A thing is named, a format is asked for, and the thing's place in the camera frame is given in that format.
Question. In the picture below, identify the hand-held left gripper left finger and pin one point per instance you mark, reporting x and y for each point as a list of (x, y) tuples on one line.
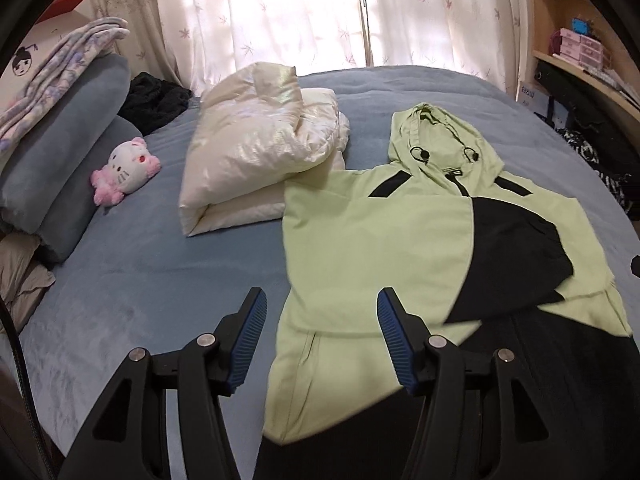
[(245, 340)]

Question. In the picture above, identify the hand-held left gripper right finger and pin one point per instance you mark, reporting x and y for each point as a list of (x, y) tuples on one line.
[(395, 340)]

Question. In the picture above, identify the green and black hooded jacket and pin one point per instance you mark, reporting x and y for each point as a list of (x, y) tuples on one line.
[(380, 220)]

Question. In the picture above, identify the blue bed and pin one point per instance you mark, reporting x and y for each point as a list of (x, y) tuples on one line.
[(150, 285)]

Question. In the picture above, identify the white puffer jacket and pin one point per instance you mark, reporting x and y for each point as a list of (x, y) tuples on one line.
[(250, 150)]

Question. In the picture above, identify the pink cat plush toy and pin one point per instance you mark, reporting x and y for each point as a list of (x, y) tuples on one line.
[(127, 170)]

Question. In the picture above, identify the grey-blue rolled pillow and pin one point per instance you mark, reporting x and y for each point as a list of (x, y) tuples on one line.
[(75, 205), (75, 125)]

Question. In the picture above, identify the beige cloth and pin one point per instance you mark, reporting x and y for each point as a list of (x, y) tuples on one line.
[(22, 280)]

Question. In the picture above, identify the black cloth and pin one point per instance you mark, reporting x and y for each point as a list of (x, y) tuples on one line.
[(152, 102)]

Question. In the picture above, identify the black white patterned garment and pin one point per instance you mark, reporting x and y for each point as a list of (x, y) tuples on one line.
[(595, 160)]

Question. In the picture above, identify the white printed box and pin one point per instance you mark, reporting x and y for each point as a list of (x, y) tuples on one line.
[(535, 100)]

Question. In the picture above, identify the black bag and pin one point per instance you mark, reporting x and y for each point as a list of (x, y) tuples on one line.
[(585, 100)]

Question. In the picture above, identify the white floral curtain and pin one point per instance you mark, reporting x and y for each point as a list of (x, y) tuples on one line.
[(450, 15), (250, 10)]

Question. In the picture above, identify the floral purple blanket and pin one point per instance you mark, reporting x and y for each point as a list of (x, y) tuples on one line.
[(60, 65)]

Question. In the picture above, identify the pile of papers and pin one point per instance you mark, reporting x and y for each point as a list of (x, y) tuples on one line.
[(617, 82)]

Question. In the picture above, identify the stack of pink boxes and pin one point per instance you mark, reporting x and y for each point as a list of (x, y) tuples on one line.
[(580, 47)]

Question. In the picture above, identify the wooden shelf unit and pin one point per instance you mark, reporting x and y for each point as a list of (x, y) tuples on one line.
[(550, 10)]

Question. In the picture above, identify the blue toy box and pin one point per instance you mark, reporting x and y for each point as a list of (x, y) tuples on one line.
[(582, 26)]

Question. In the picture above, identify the cartoon face wall sticker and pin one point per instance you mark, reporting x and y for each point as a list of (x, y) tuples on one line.
[(24, 60)]

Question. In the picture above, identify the red wall shelf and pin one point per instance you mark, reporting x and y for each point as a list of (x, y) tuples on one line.
[(65, 6)]

